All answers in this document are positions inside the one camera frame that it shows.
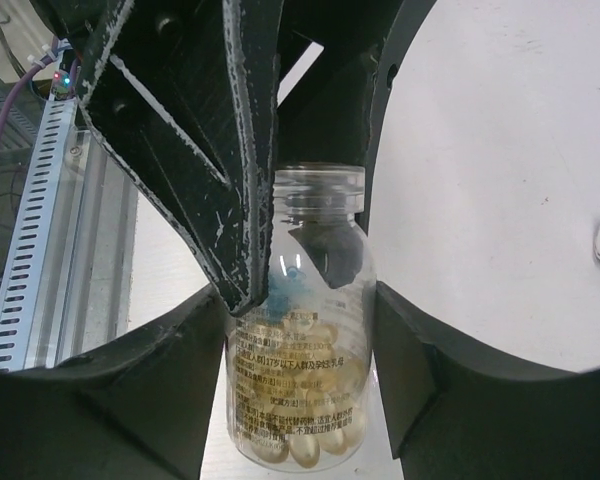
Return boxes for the clear pill bottle yellow capsules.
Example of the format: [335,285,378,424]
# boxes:
[225,164,377,473]

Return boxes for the perforated cable tray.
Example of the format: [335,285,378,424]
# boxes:
[0,100,76,373]

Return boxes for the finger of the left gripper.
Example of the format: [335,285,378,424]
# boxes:
[277,1,420,193]
[77,1,280,316]

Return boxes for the aluminium mounting rail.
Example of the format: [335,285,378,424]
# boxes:
[54,131,138,364]

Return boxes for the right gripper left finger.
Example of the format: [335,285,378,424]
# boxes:
[0,287,225,479]

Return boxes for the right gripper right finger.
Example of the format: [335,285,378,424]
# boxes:
[374,283,600,479]

